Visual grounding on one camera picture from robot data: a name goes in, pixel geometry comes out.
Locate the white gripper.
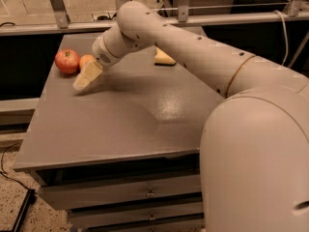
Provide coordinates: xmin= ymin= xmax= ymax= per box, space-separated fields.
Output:
xmin=73 ymin=25 xmax=128 ymax=91

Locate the orange fruit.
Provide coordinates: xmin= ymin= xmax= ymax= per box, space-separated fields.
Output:
xmin=79 ymin=54 xmax=95 ymax=70

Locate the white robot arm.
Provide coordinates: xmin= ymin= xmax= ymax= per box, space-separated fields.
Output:
xmin=73 ymin=1 xmax=309 ymax=232

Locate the red apple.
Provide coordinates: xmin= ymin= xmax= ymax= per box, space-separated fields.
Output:
xmin=54 ymin=48 xmax=79 ymax=74

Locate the yellow sponge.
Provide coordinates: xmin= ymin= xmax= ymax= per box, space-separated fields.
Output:
xmin=154 ymin=47 xmax=176 ymax=66

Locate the grey drawer cabinet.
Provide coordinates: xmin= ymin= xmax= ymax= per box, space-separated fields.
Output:
xmin=13 ymin=26 xmax=226 ymax=232

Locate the top grey drawer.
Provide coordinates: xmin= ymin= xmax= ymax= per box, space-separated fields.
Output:
xmin=39 ymin=174 xmax=201 ymax=210

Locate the grey drawer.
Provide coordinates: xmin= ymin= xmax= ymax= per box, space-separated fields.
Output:
xmin=69 ymin=199 xmax=203 ymax=228
xmin=39 ymin=174 xmax=201 ymax=210
xmin=86 ymin=217 xmax=204 ymax=232

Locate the middle grey drawer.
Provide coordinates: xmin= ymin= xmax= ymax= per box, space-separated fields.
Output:
xmin=69 ymin=199 xmax=203 ymax=228

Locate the bottom grey drawer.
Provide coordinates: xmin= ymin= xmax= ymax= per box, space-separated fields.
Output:
xmin=86 ymin=217 xmax=204 ymax=232

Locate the black floor cable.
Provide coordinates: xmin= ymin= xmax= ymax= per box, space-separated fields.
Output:
xmin=0 ymin=142 xmax=32 ymax=191

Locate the white cable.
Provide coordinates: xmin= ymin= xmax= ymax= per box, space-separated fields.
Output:
xmin=273 ymin=10 xmax=290 ymax=67

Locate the metal frame rail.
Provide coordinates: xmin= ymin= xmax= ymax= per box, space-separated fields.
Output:
xmin=0 ymin=0 xmax=309 ymax=35

